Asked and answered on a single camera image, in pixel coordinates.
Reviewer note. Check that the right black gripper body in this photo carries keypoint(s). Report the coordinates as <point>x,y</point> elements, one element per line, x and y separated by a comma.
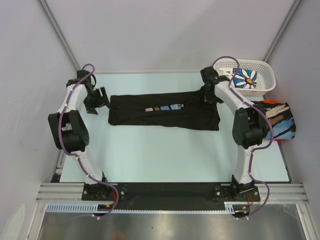
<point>210,97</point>

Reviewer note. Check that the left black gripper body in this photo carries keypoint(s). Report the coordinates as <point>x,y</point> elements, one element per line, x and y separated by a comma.
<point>94,100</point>

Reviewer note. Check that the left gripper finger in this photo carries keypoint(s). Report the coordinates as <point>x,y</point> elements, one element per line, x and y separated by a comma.
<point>92,111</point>
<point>103,98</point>

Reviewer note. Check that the black printed t-shirt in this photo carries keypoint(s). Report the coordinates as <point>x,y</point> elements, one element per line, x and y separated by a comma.
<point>290,132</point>
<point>187,110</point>

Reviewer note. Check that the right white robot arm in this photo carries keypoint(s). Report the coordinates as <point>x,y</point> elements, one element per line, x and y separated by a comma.
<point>248,131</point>

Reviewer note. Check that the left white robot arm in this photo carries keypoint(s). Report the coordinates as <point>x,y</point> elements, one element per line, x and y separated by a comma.
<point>71,135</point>

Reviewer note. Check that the white daisy print t-shirt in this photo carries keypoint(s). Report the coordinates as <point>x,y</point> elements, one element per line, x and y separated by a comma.
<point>243,79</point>

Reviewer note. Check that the white plastic basket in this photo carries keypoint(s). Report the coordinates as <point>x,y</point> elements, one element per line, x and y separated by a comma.
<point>266,80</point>

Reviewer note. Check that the folded red t-shirt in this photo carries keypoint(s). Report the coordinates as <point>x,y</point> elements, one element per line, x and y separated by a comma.
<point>277,114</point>

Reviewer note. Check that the folded black printed t-shirt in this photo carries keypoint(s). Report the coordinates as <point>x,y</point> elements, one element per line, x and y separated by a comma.
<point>290,132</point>

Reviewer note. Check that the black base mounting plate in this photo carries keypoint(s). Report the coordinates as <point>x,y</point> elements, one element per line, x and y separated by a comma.
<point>170,196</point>

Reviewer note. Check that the aluminium frame rail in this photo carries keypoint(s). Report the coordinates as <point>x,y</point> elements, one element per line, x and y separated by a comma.
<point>280,193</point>

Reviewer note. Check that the left aluminium corner post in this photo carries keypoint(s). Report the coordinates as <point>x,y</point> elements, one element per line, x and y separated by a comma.
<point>55,26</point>

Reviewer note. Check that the aluminium corner post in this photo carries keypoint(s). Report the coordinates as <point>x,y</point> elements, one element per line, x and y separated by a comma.
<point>55,26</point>
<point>290,15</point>

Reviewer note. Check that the right aluminium corner post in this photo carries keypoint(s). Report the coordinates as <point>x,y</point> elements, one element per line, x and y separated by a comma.
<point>290,15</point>

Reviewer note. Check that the white slotted cable duct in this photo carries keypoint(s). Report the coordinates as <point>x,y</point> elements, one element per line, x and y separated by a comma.
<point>96,208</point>

